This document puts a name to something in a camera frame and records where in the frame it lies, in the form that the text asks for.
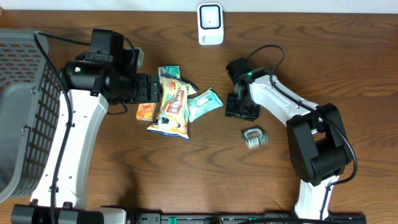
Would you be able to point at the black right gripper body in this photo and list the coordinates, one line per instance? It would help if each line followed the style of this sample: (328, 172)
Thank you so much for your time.
(245, 111)

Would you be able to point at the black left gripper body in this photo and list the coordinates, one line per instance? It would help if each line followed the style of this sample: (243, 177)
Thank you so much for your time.
(144, 88)

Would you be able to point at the orange tissue pack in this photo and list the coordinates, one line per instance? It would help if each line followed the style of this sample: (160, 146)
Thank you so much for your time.
(146, 111)

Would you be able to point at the yellow snack bag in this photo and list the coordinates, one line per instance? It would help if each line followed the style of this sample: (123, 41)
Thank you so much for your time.
(172, 118)

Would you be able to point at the teal wet wipes pack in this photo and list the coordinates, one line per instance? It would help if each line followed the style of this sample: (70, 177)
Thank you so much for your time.
(203, 103)

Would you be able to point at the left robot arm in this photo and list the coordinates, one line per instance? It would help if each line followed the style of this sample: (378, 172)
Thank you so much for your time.
(103, 76)

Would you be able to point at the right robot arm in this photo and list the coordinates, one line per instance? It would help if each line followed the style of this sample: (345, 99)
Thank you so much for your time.
(318, 146)

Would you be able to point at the white barcode scanner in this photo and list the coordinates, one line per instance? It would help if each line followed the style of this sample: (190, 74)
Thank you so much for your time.
(210, 24)

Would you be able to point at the grey plastic shopping basket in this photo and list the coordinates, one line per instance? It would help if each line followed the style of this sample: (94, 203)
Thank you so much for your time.
(30, 95)

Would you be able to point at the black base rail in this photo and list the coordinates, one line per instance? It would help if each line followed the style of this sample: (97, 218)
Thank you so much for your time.
(156, 218)

